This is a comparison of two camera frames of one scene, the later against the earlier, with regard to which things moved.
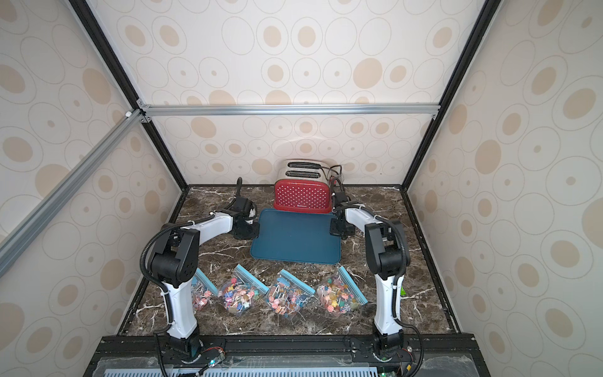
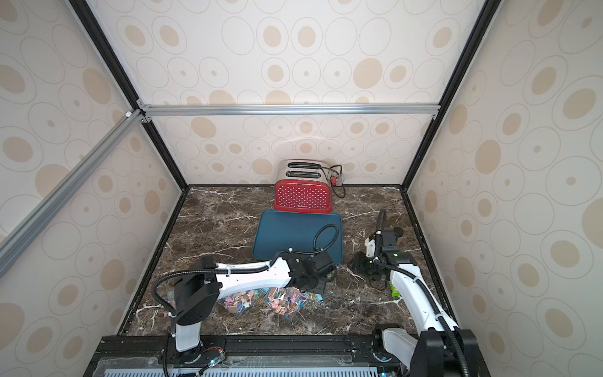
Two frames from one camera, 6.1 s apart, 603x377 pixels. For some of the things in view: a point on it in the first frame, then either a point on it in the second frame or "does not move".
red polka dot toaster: [303, 185] does not move
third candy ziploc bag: [290, 296] does not move
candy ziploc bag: [341, 294] to [314, 296]
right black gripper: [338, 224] to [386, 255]
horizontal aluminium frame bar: [286, 110] does not move
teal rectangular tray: [295, 237] does not move
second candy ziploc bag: [243, 291] does not move
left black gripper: [257, 229] to [324, 278]
